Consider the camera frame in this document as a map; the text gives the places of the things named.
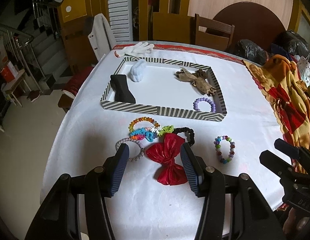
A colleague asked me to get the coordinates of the red satin bow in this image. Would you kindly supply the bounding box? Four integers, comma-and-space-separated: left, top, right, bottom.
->
146, 133, 187, 186

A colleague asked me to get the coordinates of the silver lilac woven bracelet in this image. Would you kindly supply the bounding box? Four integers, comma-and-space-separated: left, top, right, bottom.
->
115, 137, 145, 162

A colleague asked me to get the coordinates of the multicolour bead bracelet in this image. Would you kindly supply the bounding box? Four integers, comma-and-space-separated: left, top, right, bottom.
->
213, 135, 236, 165

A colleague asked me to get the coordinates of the black scrunchie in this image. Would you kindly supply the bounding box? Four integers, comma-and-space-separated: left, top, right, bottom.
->
173, 127, 195, 147

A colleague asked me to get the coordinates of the colourful snowflake piece bracelet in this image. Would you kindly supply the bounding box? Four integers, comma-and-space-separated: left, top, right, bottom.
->
129, 125, 175, 143

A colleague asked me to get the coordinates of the orange rainbow crystal bracelet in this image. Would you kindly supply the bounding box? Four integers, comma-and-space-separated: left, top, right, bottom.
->
128, 116, 161, 133

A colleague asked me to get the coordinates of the person's right hand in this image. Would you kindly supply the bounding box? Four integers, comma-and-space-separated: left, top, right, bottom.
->
283, 207, 310, 236

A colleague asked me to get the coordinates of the white table cloth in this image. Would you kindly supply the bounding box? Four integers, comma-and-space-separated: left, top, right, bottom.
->
41, 50, 284, 239

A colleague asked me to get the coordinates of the orange red patterned blanket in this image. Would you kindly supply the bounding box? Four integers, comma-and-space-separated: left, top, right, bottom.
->
243, 55, 310, 151

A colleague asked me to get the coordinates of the black fabric headband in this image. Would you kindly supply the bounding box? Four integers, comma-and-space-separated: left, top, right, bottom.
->
111, 74, 136, 103

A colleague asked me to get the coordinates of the striped black white tray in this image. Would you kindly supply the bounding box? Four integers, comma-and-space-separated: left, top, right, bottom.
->
101, 56, 227, 122

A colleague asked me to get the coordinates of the beige burlap bow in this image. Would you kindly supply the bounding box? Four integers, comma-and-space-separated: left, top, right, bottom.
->
175, 68, 217, 96

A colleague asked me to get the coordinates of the black plastic bag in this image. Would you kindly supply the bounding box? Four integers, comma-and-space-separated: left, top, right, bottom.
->
234, 39, 269, 66

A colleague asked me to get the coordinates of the white cotton glove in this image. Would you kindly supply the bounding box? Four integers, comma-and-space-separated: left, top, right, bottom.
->
114, 42, 154, 57

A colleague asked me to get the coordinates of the round dark wooden tabletop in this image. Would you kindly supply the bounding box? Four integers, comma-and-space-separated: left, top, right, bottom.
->
213, 2, 286, 53

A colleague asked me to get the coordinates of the dark wooden chair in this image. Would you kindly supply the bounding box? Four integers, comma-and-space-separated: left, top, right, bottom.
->
194, 14, 235, 51

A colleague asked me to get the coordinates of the small white side table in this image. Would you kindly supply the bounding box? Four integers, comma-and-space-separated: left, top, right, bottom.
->
2, 69, 31, 107

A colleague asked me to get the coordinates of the white jacket on chair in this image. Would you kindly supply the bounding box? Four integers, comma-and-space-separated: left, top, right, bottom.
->
88, 14, 116, 62

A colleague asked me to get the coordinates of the red box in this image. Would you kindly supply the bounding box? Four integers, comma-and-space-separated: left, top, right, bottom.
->
0, 61, 18, 83

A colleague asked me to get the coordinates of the metal stair railing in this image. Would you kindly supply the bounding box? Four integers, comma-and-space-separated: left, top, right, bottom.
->
0, 24, 45, 93

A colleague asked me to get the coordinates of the white louvered door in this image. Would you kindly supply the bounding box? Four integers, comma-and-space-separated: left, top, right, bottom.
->
107, 0, 133, 43

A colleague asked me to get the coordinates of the purple bead bracelet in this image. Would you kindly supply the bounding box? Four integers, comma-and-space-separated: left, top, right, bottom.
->
192, 96, 217, 113

